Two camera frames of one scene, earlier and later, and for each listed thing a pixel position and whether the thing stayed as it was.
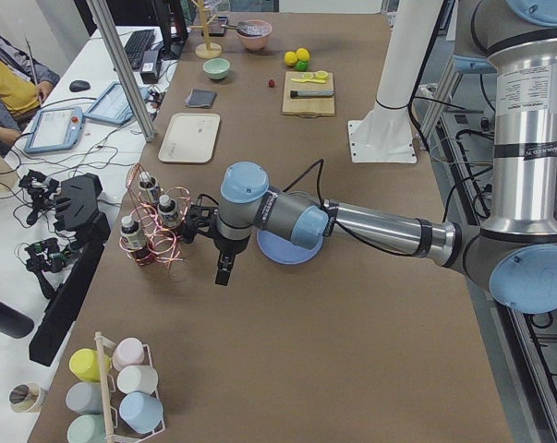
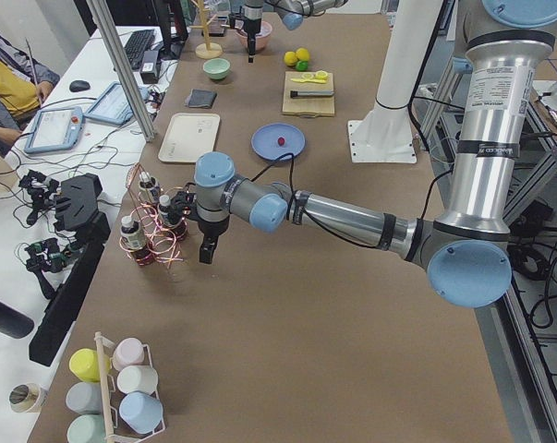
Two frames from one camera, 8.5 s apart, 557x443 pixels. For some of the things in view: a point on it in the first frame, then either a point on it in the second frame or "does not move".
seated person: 13,85 does not move
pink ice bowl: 259,31 does not move
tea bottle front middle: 167,209 does not move
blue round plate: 284,251 → 264,140
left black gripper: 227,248 → 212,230
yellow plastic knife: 310,80 does not move
